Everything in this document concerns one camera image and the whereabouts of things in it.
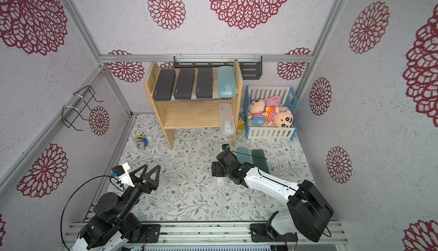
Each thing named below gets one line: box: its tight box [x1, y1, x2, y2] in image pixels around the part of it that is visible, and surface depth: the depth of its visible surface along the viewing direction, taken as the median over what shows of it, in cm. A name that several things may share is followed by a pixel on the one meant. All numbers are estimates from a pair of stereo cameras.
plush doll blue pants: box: [247, 98, 269, 126], surface depth 108 cm
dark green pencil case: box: [251, 148, 270, 174], surface depth 101 cm
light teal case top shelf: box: [217, 65, 237, 99], surface depth 75 cm
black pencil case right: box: [195, 67, 214, 99], surface depth 76 cm
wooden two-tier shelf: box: [143, 59, 244, 151], surface depth 92 cm
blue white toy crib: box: [243, 84, 299, 141], surface depth 108 cm
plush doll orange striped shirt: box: [262, 106, 294, 129], surface depth 104 cm
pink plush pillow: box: [264, 95, 283, 107], surface depth 113 cm
